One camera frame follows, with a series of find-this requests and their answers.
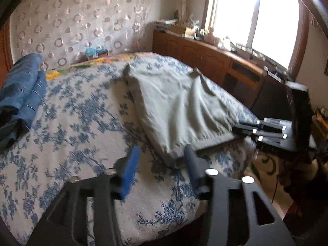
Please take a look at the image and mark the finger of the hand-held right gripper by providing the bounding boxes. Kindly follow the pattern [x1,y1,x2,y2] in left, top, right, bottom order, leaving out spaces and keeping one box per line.
[232,118,290,136]
[252,129,290,145]

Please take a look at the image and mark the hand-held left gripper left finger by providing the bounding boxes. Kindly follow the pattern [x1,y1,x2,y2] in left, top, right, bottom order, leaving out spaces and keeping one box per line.
[27,145,141,246]

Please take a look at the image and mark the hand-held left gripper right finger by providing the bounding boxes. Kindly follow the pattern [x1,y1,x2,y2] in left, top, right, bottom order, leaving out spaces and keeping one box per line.
[184,145,298,246]

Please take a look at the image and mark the grey pants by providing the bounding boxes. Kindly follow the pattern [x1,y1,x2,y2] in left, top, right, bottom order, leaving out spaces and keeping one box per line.
[123,63,245,168]

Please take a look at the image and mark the blue floral bedspread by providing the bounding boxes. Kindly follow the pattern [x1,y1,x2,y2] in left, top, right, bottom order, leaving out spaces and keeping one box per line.
[0,56,259,246]

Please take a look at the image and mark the wooden cabinet counter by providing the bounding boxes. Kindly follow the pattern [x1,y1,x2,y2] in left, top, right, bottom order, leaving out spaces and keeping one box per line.
[152,29,290,110]

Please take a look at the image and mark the colourful flower blanket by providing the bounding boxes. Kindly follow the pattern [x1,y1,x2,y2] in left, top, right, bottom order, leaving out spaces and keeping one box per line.
[45,52,154,80]

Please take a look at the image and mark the window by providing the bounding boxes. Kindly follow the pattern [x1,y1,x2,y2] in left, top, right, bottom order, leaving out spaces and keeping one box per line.
[202,0,310,69]

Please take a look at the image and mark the open cardboard box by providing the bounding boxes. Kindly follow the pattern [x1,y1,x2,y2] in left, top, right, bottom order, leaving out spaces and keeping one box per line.
[168,24,195,35]

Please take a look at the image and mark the cardboard box with blue cloth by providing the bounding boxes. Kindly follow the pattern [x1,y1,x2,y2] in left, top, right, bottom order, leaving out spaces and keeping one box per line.
[85,46,109,58]

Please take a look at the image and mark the stack of papers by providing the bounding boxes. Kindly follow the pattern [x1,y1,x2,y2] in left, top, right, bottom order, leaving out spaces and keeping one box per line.
[154,19,178,30]

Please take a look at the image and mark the folded blue jeans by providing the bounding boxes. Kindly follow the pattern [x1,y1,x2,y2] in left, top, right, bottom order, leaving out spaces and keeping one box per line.
[0,53,48,149]

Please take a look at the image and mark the beige window curtain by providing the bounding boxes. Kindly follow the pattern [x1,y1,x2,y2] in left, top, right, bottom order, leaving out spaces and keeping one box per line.
[177,0,195,23]

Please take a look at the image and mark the circle-patterned sheer curtain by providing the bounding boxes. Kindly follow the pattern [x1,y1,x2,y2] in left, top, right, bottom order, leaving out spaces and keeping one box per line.
[10,0,154,69]

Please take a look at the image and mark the wooden wardrobe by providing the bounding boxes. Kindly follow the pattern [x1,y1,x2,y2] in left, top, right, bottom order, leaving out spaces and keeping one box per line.
[0,26,13,88]

